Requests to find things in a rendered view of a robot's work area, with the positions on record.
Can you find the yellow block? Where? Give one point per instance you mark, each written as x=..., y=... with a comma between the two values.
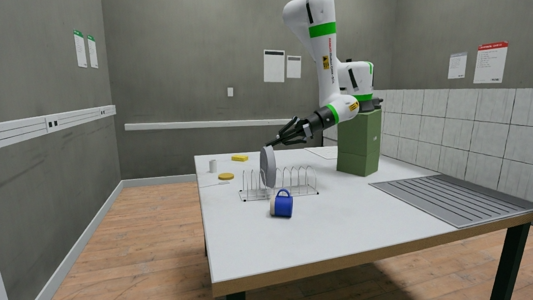
x=239, y=158

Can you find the yellow round disc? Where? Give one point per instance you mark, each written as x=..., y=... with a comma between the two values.
x=226, y=176

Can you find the white tiled splashback wall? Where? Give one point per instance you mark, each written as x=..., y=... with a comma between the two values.
x=481, y=135

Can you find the blue mug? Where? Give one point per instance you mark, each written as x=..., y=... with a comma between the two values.
x=281, y=205

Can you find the white ribbed draining mat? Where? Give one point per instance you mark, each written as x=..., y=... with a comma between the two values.
x=327, y=152

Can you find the small white cup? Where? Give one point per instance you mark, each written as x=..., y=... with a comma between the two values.
x=213, y=166

